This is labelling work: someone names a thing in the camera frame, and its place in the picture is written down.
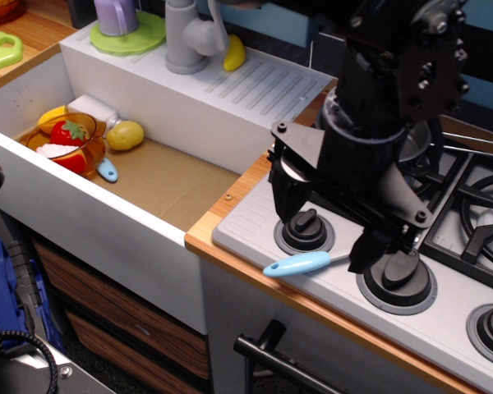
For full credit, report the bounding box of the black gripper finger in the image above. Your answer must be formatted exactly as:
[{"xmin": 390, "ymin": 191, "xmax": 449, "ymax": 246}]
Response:
[
  {"xmin": 348, "ymin": 229, "xmax": 394, "ymax": 273},
  {"xmin": 269, "ymin": 162, "xmax": 311, "ymax": 223}
]

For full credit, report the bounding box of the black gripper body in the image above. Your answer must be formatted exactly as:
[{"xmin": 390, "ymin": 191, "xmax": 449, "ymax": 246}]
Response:
[{"xmin": 269, "ymin": 87, "xmax": 433, "ymax": 236}]

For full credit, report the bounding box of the blue handled spatula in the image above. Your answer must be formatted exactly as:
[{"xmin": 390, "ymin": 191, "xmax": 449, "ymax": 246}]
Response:
[{"xmin": 263, "ymin": 251, "xmax": 349, "ymax": 277}]

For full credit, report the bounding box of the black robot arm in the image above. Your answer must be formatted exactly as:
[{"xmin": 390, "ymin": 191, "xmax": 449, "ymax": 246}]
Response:
[{"xmin": 270, "ymin": 1, "xmax": 469, "ymax": 273}]

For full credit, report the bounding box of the silver metal pan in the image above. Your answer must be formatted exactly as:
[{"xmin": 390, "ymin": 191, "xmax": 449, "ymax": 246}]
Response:
[{"xmin": 397, "ymin": 119, "xmax": 493, "ymax": 163}]

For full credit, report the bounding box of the grey toy stove top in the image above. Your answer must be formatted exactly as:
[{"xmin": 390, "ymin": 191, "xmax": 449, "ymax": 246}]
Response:
[{"xmin": 213, "ymin": 180, "xmax": 493, "ymax": 393}]

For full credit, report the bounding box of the left black stove knob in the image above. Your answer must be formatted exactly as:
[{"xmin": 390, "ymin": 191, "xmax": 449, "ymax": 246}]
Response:
[{"xmin": 274, "ymin": 208, "xmax": 335, "ymax": 255}]

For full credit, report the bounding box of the black stove knob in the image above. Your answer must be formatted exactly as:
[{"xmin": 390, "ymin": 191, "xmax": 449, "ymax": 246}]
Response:
[
  {"xmin": 357, "ymin": 251, "xmax": 438, "ymax": 316},
  {"xmin": 274, "ymin": 208, "xmax": 335, "ymax": 255},
  {"xmin": 466, "ymin": 304, "xmax": 493, "ymax": 363}
]

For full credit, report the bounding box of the middle black stove knob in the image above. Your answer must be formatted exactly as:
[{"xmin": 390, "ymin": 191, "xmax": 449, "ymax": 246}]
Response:
[{"xmin": 357, "ymin": 251, "xmax": 438, "ymax": 316}]

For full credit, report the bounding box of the black burner grate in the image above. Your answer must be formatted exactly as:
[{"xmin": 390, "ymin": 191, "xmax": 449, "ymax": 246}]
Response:
[{"xmin": 400, "ymin": 140, "xmax": 493, "ymax": 275}]

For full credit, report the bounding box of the right black stove knob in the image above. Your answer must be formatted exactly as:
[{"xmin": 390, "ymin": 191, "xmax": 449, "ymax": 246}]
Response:
[{"xmin": 466, "ymin": 304, "xmax": 493, "ymax": 363}]

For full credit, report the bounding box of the yellow toy banana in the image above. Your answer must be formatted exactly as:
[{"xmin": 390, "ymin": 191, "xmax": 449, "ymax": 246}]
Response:
[{"xmin": 223, "ymin": 34, "xmax": 247, "ymax": 71}]

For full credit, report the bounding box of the yellow toy potato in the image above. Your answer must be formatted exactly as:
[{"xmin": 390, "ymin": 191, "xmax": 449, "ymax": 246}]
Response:
[{"xmin": 106, "ymin": 121, "xmax": 145, "ymax": 151}]

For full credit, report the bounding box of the white toy sink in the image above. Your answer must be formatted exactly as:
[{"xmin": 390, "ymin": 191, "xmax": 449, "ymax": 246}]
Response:
[{"xmin": 0, "ymin": 28, "xmax": 330, "ymax": 333}]

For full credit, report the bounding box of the grey toy faucet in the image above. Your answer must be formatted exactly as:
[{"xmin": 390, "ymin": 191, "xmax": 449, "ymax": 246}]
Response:
[{"xmin": 165, "ymin": 0, "xmax": 229, "ymax": 75}]

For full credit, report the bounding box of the amber transparent bowl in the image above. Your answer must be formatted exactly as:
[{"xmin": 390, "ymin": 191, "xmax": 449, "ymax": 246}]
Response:
[{"xmin": 22, "ymin": 112, "xmax": 106, "ymax": 176}]

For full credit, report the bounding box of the green plastic plate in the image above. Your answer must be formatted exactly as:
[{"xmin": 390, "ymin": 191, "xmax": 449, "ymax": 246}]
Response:
[{"xmin": 90, "ymin": 11, "xmax": 166, "ymax": 56}]

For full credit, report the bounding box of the white red toy food slice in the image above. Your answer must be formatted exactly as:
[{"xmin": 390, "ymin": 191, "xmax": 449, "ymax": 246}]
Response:
[{"xmin": 35, "ymin": 144, "xmax": 86, "ymax": 173}]

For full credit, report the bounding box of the white salt shaker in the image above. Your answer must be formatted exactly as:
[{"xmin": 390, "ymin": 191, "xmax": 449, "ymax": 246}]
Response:
[{"xmin": 67, "ymin": 94, "xmax": 123, "ymax": 129}]

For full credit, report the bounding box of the lower wooden drawer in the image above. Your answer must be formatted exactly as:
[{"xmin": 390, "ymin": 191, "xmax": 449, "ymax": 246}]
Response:
[{"xmin": 64, "ymin": 310, "xmax": 212, "ymax": 393}]

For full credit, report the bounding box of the wooden drawer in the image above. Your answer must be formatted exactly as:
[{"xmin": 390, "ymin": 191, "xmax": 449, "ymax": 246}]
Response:
[
  {"xmin": 64, "ymin": 310, "xmax": 212, "ymax": 393},
  {"xmin": 31, "ymin": 237, "xmax": 210, "ymax": 381}
]

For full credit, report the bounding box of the upper wooden drawer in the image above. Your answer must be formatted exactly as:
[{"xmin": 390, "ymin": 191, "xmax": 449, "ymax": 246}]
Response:
[{"xmin": 31, "ymin": 237, "xmax": 210, "ymax": 381}]

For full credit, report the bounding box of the red toy strawberry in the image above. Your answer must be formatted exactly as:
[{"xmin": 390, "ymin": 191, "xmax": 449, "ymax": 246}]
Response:
[{"xmin": 50, "ymin": 120, "xmax": 90, "ymax": 147}]

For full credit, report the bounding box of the purple plastic cup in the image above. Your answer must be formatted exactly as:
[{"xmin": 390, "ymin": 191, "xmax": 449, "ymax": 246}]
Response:
[{"xmin": 94, "ymin": 0, "xmax": 140, "ymax": 37}]

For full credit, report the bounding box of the yellow toy corn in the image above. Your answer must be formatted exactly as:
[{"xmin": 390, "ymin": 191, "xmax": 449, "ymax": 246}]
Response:
[{"xmin": 37, "ymin": 105, "xmax": 68, "ymax": 135}]

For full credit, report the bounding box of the blue plastic crate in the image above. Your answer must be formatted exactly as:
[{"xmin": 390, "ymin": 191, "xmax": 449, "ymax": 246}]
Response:
[{"xmin": 0, "ymin": 239, "xmax": 64, "ymax": 352}]

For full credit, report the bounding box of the orange transparent bowl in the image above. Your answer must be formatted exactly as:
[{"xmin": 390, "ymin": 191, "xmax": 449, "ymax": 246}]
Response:
[{"xmin": 0, "ymin": 0, "xmax": 26, "ymax": 24}]

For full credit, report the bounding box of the black oven door handle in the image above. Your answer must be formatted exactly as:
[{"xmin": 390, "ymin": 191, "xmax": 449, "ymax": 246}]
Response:
[{"xmin": 233, "ymin": 319, "xmax": 341, "ymax": 393}]

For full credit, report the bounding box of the blue handled utensil in sink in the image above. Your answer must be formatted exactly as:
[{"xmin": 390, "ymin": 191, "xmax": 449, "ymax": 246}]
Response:
[{"xmin": 96, "ymin": 157, "xmax": 118, "ymax": 183}]

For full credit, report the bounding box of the braided black cable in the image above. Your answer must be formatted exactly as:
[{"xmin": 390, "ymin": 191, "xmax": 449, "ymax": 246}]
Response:
[{"xmin": 0, "ymin": 295, "xmax": 61, "ymax": 394}]

